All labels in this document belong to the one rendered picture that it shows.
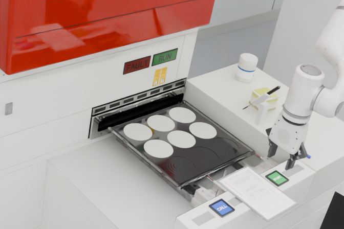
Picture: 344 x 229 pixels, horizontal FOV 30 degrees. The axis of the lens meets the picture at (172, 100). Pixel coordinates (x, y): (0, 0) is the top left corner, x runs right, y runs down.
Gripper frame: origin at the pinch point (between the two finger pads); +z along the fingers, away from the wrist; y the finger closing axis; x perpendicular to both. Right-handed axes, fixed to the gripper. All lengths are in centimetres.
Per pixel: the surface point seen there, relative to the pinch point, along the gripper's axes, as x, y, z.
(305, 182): 12.4, 4.7, 11.5
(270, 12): 283, -205, 96
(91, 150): -28, -55, 23
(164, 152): -14.6, -33.8, 15.2
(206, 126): 9.6, -37.6, 15.2
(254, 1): 258, -207, 83
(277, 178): 1.9, 0.2, 8.8
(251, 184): -7.9, -2.4, 8.9
